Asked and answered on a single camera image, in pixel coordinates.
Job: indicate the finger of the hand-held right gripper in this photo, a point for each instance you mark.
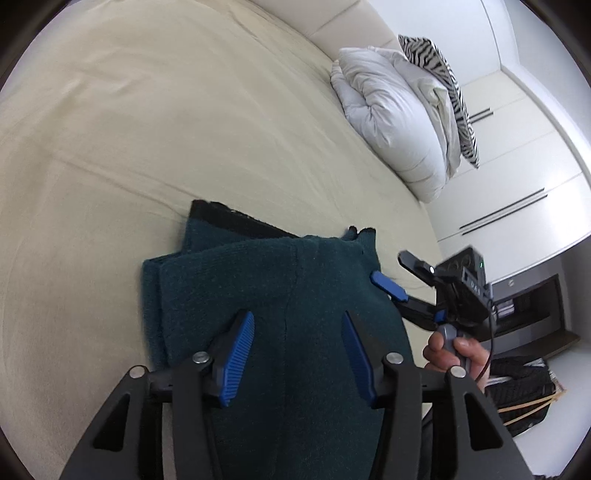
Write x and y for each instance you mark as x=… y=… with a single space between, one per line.
x=390 y=286
x=415 y=266

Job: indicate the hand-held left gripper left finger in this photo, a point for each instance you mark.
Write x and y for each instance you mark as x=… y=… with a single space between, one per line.
x=235 y=355

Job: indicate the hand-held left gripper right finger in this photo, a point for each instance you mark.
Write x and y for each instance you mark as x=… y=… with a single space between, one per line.
x=360 y=360

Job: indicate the dark green knitted sweater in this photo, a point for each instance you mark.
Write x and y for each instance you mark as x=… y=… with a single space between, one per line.
x=295 y=300

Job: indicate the person's right hand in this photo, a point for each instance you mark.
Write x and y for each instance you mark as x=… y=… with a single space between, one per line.
x=475 y=355

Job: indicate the black bag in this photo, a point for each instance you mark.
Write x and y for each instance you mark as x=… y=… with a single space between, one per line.
x=521 y=383

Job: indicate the white wardrobe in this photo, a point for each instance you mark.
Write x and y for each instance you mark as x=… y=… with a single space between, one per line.
x=521 y=175

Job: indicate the thin wooden sticks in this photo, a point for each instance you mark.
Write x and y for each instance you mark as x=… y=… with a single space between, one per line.
x=531 y=406

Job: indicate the white folded duvet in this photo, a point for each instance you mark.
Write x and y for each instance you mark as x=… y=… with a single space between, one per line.
x=392 y=120

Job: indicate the zebra striped pillow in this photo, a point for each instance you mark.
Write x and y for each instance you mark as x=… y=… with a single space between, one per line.
x=452 y=92

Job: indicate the bed with beige sheet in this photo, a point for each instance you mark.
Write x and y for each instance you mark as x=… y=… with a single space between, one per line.
x=138 y=138

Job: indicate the cream padded headboard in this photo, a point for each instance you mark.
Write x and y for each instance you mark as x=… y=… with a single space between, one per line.
x=341 y=27

